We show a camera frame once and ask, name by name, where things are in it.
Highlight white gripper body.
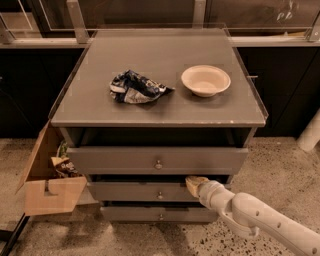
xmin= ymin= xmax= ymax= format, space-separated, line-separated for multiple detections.
xmin=197 ymin=181 xmax=235 ymax=214

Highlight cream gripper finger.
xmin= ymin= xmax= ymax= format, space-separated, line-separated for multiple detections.
xmin=185 ymin=176 xmax=209 ymax=197

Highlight grey drawer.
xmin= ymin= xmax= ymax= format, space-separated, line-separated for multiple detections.
xmin=100 ymin=201 xmax=218 ymax=223
xmin=88 ymin=175 xmax=196 ymax=202
xmin=67 ymin=146 xmax=248 ymax=175

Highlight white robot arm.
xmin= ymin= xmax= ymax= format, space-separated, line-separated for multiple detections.
xmin=186 ymin=176 xmax=320 ymax=256

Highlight grey top drawer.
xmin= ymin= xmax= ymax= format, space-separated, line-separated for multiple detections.
xmin=67 ymin=146 xmax=248 ymax=175

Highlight grey drawer cabinet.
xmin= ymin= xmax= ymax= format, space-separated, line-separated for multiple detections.
xmin=51 ymin=28 xmax=267 ymax=223

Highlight grey bottom drawer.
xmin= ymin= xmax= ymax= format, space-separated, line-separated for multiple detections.
xmin=100 ymin=201 xmax=218 ymax=223

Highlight white paper bowl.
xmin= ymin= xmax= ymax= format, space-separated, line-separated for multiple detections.
xmin=181 ymin=65 xmax=231 ymax=97

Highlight crumpled blue chip bag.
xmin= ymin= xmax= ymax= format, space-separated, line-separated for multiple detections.
xmin=109 ymin=70 xmax=174 ymax=104

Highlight snack packets in box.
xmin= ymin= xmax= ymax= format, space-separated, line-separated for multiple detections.
xmin=51 ymin=140 xmax=80 ymax=178

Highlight brown cardboard box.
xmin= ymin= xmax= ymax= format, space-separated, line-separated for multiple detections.
xmin=17 ymin=122 xmax=87 ymax=216

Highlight black metal stand leg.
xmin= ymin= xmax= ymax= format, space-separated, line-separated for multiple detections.
xmin=0 ymin=214 xmax=29 ymax=256

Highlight white cylindrical post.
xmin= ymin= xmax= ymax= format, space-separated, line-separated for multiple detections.
xmin=297 ymin=108 xmax=320 ymax=151

